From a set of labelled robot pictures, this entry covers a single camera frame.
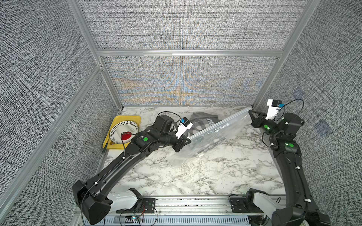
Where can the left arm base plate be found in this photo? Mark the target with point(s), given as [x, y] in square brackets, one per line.
[147, 206]

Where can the black white checkered cloth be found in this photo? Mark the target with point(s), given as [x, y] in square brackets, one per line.
[201, 121]

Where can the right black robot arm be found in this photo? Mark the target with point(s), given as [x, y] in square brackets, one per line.
[300, 206]

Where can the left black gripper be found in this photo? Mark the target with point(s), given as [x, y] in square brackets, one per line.
[180, 143]

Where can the aluminium front rail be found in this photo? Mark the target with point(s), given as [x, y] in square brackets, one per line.
[187, 211]

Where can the yellow tray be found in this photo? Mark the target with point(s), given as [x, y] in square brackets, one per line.
[117, 119]

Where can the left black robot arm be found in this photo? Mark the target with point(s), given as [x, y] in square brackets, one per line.
[92, 196]

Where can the clear vacuum bag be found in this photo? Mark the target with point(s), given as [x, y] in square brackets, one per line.
[209, 139]

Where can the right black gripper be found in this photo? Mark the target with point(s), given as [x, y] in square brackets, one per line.
[259, 123]

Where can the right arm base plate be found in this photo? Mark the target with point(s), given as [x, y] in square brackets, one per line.
[242, 204]

